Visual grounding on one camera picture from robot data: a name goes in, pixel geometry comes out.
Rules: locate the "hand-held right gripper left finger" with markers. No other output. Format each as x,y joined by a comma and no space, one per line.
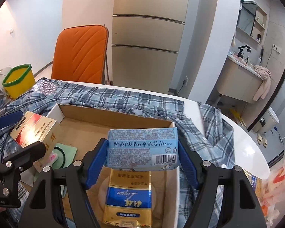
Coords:
95,163

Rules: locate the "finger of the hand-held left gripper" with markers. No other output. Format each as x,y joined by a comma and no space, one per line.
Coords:
28,152
9,119

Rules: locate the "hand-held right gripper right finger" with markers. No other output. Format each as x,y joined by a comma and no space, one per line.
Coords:
187,166

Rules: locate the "red gold cigarette pack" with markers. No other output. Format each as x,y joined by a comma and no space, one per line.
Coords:
30,128

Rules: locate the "cardboard box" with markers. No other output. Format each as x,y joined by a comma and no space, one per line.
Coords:
97,123

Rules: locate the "light blue wipes packet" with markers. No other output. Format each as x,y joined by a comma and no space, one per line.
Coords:
140,149

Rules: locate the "blue gold cigarette pack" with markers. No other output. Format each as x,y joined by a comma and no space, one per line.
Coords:
128,199

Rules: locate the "yellow bin green rim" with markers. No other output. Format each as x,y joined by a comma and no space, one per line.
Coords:
19,85

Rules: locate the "white handbag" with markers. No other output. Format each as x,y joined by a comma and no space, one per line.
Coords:
0,78

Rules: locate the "rhinestone sheet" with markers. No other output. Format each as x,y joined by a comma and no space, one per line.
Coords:
46,87

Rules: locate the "gold packet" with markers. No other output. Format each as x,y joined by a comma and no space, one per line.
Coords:
254,182

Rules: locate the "blue plaid shirt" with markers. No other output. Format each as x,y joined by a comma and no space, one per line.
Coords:
133,99

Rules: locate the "beige slipper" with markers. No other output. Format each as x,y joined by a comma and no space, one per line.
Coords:
260,138
266,143

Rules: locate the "white toilet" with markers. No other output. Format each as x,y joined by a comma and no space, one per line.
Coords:
267,120

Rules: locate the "white red plastic bag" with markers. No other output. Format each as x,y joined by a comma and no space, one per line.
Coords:
280,185

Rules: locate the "orange chair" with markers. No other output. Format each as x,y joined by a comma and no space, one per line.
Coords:
78,52

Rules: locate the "beige vanity cabinet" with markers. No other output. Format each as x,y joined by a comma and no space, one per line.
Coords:
237,83

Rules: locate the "beige refrigerator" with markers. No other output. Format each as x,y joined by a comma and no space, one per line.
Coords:
144,64

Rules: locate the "pink towel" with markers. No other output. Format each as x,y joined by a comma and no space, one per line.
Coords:
263,80

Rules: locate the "black faucet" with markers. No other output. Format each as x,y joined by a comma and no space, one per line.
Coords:
243,49

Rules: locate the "mirror cabinet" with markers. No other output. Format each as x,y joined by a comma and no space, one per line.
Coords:
245,16

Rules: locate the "low wall outlet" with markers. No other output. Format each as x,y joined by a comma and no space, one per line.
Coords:
185,81

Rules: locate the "white light switch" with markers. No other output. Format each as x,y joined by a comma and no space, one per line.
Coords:
11,31

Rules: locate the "black door frame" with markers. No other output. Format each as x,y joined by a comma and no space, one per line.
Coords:
275,95

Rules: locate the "white wall socket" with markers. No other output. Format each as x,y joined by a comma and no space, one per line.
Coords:
276,48

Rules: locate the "wall niche shelf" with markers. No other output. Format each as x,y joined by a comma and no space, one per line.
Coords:
260,23

